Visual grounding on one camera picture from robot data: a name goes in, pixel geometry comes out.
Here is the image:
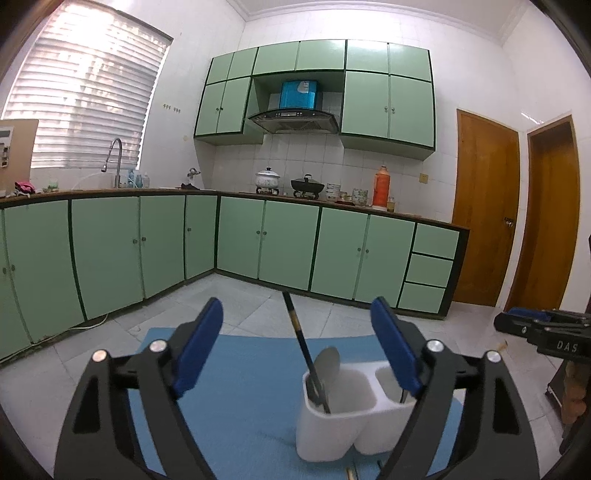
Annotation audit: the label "large silver spoon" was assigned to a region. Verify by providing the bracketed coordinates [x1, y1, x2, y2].
[305, 346, 341, 413]

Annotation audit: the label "black chopstick gold band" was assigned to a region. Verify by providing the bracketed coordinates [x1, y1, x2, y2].
[281, 291, 331, 414]

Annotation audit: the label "green lower kitchen cabinets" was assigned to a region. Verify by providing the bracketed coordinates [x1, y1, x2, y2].
[1, 190, 469, 357]

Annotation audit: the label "green kitchen cabinets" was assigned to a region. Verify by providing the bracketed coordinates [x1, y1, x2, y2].
[1, 190, 469, 357]
[194, 39, 436, 160]

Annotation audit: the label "chrome kitchen faucet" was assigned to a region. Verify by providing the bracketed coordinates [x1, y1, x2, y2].
[100, 137, 125, 189]

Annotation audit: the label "green upper kitchen cabinets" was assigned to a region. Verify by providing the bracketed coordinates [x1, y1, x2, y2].
[194, 39, 436, 160]

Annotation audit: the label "person's right hand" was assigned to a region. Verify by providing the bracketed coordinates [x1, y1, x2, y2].
[561, 361, 590, 425]

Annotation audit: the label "brown wooden door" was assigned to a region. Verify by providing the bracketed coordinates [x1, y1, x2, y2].
[505, 116, 581, 310]
[453, 110, 520, 306]

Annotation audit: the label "white two-compartment utensil holder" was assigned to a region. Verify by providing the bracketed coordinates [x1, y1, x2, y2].
[295, 361, 416, 462]

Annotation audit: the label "blue table cloth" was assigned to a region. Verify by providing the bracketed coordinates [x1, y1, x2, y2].
[179, 335, 388, 479]

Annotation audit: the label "small glass jar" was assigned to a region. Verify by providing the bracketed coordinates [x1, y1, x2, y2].
[387, 197, 396, 213]

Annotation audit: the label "orange thermos flask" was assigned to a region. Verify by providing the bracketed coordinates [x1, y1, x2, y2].
[372, 165, 391, 210]

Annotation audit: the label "patterned ceramic jar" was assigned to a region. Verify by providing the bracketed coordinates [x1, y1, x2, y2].
[352, 188, 369, 206]
[325, 183, 341, 202]

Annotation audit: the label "black wok with lid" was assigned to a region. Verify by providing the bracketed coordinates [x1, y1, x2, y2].
[290, 174, 325, 200]

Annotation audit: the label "pink cloth on counter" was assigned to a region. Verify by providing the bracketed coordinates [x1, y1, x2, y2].
[14, 181, 36, 195]

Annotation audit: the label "white enamel pot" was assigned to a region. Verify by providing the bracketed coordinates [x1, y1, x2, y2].
[254, 167, 280, 195]

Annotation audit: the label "black range hood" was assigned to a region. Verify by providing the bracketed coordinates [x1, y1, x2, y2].
[249, 108, 339, 134]

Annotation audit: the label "blue box on hood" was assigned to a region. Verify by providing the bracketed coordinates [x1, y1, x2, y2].
[280, 80, 322, 110]

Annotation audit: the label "cardboard box with label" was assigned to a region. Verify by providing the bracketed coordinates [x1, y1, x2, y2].
[0, 119, 39, 197]

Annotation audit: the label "white window blinds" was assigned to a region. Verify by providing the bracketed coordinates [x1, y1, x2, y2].
[2, 1, 172, 169]

